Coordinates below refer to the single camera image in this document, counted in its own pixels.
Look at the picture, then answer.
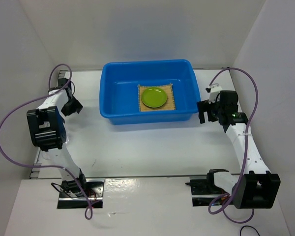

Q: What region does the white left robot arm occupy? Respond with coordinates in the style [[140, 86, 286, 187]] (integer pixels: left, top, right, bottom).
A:
[[27, 78, 88, 197]]

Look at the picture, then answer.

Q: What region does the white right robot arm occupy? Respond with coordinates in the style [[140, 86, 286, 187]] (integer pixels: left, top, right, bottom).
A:
[[197, 88, 281, 209]]

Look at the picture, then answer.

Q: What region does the bamboo placemat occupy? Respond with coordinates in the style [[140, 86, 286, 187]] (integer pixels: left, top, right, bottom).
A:
[[137, 83, 176, 112]]

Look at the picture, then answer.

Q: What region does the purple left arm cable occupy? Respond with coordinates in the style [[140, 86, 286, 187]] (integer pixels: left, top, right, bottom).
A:
[[0, 63, 101, 219]]

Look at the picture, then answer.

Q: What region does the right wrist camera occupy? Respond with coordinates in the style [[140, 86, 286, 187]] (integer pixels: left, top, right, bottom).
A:
[[206, 83, 223, 104]]

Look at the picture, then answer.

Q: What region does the thin black cable loop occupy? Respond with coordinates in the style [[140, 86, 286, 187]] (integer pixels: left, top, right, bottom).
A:
[[239, 225, 261, 236]]

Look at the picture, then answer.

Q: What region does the blue plastic bin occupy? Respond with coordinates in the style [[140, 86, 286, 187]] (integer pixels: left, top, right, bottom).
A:
[[99, 59, 201, 125]]

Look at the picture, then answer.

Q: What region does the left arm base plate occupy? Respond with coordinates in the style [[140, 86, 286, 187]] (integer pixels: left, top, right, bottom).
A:
[[51, 178, 104, 209]]

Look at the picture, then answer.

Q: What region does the green plastic plate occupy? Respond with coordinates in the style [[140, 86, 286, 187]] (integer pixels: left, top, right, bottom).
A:
[[141, 87, 168, 108]]

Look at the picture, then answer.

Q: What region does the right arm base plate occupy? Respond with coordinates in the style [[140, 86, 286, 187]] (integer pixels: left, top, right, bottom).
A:
[[185, 175, 226, 207]]

